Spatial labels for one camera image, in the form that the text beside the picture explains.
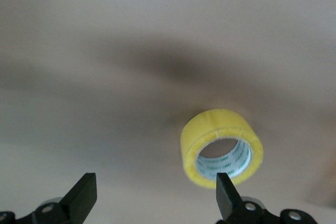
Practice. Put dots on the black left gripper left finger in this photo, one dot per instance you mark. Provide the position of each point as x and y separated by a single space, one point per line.
81 197

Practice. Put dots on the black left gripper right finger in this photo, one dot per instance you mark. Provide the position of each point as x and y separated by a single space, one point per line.
227 197

